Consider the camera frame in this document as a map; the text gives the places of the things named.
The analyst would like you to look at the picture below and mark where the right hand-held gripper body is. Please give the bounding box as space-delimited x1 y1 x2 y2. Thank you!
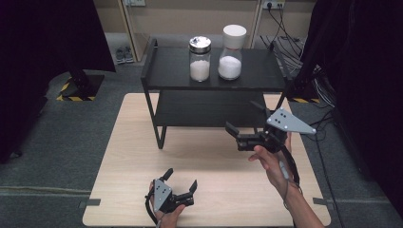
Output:
235 106 317 155

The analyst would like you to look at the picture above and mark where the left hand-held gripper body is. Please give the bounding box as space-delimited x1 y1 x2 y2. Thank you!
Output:
150 178 196 215

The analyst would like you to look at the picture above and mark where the glass jar with white lid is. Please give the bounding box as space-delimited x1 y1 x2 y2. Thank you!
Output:
217 24 248 82

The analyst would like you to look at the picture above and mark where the glass jar with silver lid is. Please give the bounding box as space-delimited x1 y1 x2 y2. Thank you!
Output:
188 35 213 84

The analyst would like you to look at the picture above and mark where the black two-tier shelf rack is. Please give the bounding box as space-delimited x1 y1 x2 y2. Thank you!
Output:
140 38 295 151

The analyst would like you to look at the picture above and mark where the person's left hand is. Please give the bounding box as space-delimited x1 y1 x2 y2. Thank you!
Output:
147 181 187 228

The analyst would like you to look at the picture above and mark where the person's right hand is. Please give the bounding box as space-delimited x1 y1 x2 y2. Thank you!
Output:
247 132 302 199

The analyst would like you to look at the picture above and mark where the yellow-black striped stand base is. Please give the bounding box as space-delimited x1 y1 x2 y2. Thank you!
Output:
286 94 321 105
55 66 106 103

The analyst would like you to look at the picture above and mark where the grey tape strip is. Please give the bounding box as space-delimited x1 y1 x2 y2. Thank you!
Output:
78 198 102 210
312 197 335 211

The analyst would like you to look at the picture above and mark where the black curtain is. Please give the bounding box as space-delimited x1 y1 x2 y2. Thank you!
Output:
297 0 403 220
0 0 117 164

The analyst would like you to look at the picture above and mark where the grey shoe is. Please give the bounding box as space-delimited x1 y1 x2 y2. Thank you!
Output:
114 47 126 66
123 46 135 64

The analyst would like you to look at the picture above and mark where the left hand-held gripper black cable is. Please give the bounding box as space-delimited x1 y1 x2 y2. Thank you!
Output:
144 188 160 227

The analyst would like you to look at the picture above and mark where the hand-held gripper black cable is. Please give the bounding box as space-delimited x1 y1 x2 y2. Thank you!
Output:
278 145 302 211
144 188 160 227

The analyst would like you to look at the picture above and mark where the right hand-held gripper black cable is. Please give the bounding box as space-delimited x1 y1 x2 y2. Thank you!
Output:
278 145 302 211

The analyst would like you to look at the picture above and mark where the black floor cable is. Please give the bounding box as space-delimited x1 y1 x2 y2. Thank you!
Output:
297 108 347 228

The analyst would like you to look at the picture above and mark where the bundle of floor cables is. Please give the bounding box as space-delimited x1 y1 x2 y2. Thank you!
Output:
250 5 337 109

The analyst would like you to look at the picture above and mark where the white wall socket with plugs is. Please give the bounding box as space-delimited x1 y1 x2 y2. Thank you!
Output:
261 0 287 10

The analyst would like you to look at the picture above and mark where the beige wooden cabinet frame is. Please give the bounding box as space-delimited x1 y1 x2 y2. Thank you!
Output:
93 0 264 64

